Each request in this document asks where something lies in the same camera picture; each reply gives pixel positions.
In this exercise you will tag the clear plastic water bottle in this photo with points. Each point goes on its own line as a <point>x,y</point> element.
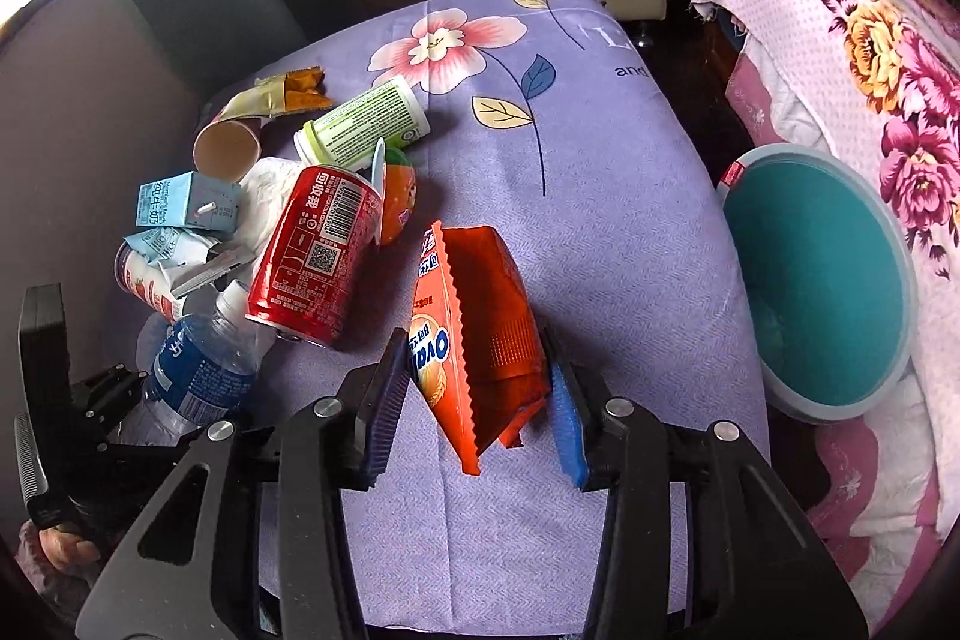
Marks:
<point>205,367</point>

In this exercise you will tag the brown paper cup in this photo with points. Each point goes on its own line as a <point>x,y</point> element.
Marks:
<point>226,150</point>

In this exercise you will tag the red white yogurt cup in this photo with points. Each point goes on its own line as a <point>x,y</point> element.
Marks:
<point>146,283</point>

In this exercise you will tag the left hand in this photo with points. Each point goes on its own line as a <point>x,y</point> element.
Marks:
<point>56,563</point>

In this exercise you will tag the yellow wrapper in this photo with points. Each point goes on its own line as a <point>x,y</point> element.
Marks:
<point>287,93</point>

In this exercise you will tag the purple floral bed sheet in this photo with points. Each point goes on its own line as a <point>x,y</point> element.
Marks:
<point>556,185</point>

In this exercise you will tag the green white cylindrical container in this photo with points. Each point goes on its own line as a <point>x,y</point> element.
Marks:
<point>347,136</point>

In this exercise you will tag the red soda can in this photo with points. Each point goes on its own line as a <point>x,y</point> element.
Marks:
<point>306,277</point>

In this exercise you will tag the teal round trash bin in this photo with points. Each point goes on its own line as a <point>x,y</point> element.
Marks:
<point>829,281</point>

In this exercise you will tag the blue milk carton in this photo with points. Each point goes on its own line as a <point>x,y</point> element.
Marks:
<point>191,201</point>

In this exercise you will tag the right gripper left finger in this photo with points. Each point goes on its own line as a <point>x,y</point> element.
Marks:
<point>341,442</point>

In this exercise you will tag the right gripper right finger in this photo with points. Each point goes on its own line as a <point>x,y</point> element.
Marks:
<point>609,443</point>

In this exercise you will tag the orange snack packet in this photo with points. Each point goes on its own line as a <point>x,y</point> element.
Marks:
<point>473,340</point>

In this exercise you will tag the orange green plastic cup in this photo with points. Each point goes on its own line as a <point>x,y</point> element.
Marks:
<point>394,179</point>

